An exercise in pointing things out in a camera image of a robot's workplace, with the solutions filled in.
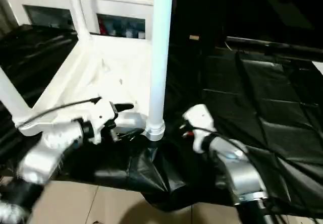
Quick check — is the white plastic table top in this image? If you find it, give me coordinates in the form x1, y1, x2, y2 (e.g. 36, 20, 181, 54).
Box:
15, 32, 167, 140

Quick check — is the black plastic mat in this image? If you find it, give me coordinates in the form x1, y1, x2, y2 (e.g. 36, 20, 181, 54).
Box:
0, 25, 323, 217

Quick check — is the white cabinet with glass doors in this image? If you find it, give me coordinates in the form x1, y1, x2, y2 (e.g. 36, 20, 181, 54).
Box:
0, 0, 155, 40

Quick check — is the black bar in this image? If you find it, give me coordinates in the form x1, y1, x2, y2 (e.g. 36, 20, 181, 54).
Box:
225, 36, 323, 55

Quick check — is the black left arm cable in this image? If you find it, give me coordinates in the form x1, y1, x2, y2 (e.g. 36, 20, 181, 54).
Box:
15, 97, 101, 130

